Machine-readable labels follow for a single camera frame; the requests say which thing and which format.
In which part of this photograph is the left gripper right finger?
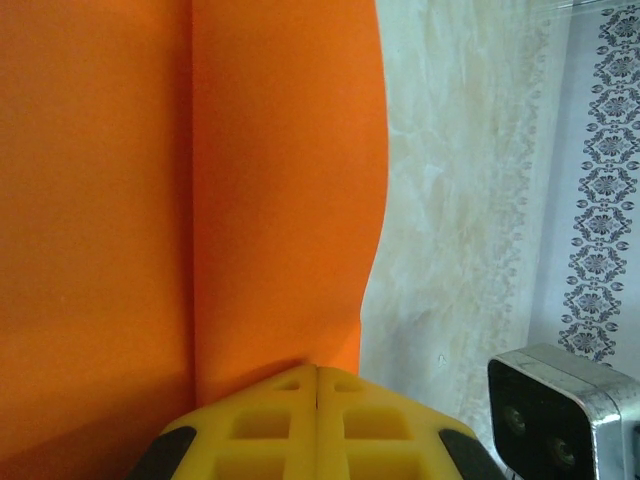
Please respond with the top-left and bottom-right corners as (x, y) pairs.
(317, 366), (507, 480)

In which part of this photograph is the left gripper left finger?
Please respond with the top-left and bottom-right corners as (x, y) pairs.
(131, 364), (319, 480)

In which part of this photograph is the orange paper sheet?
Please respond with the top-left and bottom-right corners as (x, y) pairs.
(0, 0), (392, 480)

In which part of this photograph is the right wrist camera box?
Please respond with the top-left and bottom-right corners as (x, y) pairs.
(486, 342), (640, 480)

